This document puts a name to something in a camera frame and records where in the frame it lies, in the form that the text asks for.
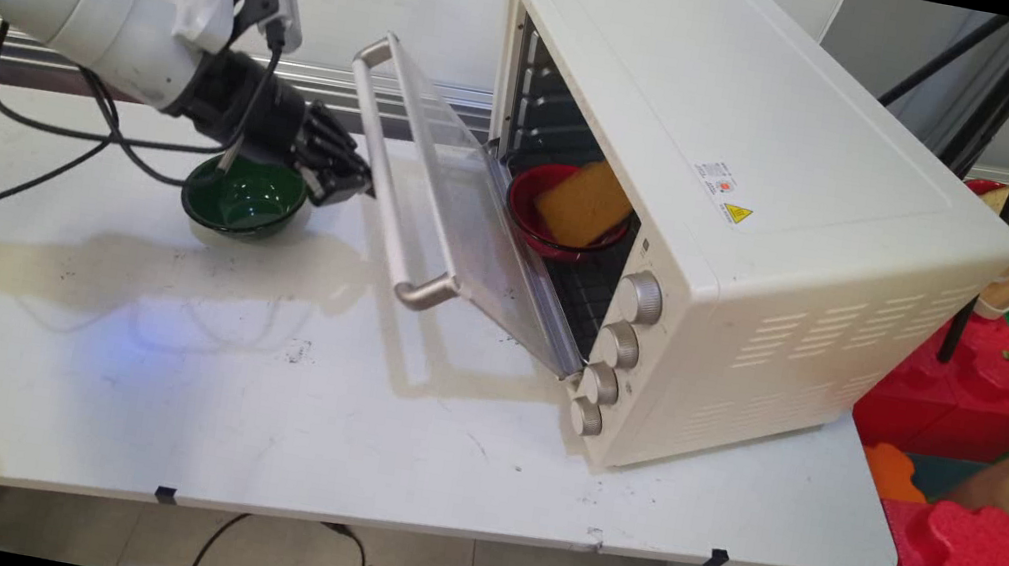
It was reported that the black oven wire rack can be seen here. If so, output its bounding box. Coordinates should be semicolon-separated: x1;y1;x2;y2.
532;210;642;365

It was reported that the yellow sponge block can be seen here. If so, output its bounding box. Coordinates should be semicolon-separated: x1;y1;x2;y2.
525;150;641;259

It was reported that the green glossy bowl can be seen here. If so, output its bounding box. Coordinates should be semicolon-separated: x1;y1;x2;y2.
174;146;315;250

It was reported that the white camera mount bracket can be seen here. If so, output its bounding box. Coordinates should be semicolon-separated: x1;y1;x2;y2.
168;0;239;59

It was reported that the small silver oven knob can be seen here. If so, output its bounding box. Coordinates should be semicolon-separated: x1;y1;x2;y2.
565;396;609;441

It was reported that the glass oven door with handle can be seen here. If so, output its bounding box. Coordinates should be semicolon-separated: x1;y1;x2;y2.
307;26;632;383

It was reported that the white toaster oven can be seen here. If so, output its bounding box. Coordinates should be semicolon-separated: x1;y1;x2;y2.
432;0;1009;534

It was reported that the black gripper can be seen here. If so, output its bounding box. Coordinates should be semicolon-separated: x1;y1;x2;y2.
155;41;394;215

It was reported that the red bowl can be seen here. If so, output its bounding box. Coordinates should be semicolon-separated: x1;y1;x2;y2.
496;155;642;272

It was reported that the large silver oven knob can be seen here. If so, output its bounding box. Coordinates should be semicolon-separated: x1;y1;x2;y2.
609;268;670;330

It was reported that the black floor cable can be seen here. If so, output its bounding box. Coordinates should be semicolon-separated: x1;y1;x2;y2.
187;502;374;566

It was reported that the white label sticker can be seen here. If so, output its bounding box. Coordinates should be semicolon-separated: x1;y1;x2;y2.
688;156;740;200

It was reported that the orange foam piece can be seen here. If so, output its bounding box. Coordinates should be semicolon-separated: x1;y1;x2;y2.
854;438;936;509

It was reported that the aluminium wall rail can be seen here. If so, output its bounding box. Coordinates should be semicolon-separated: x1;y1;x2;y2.
0;9;1009;224

